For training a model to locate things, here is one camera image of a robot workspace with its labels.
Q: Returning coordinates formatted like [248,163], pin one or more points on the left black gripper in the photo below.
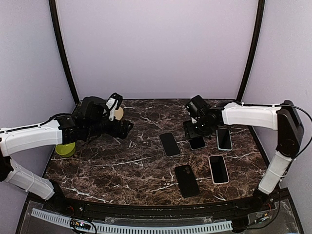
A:
[124,131]

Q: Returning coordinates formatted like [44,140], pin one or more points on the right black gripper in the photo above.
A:
[190,133]

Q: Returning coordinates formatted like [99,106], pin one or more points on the dark smartphone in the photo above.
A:
[197,143]

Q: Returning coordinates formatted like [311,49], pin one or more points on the smartphone with silver edge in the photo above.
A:
[169,144]

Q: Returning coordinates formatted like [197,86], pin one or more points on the light blue phone case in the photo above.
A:
[224,141]

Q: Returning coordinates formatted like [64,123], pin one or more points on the black phone case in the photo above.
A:
[186,181]

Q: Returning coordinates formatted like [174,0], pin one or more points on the pink silicone phone case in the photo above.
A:
[212,170]

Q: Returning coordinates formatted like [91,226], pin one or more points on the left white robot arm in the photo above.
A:
[91,117]

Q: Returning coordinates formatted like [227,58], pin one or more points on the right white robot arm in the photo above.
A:
[283,118]

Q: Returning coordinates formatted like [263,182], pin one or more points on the beige round plate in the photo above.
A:
[118,114]

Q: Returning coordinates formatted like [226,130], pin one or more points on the yellow green bowl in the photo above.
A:
[66,150]

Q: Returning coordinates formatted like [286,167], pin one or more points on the small circuit board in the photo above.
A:
[79,225]

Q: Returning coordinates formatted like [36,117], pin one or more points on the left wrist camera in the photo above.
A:
[114,102]

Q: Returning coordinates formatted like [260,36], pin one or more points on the right black frame post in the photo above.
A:
[252,50]

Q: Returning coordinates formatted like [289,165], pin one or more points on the black frame post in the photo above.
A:
[252,50]
[61,49]

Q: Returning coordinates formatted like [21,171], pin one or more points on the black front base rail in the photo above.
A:
[223,209]

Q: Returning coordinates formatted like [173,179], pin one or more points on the white slotted cable duct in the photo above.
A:
[131,228]

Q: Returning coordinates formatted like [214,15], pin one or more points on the left black frame post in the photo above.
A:
[61,49]

